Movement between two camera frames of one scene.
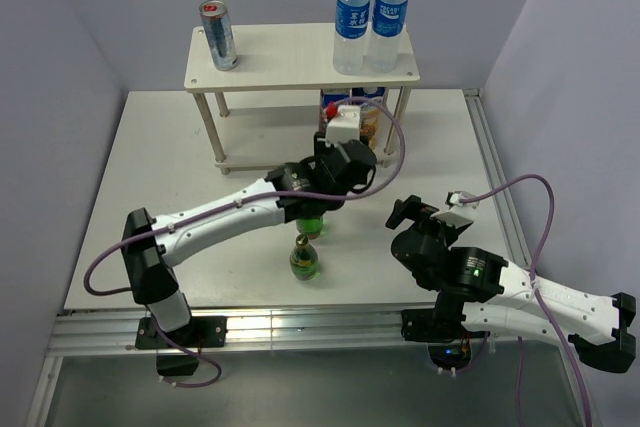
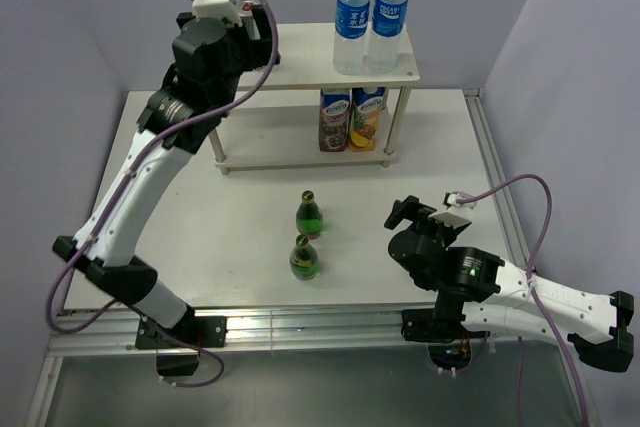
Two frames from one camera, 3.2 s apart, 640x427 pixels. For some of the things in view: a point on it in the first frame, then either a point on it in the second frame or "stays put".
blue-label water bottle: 389,19 stays put
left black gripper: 321,149 → 256,51
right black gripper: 422,214 stays put
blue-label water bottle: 351,24 stays put
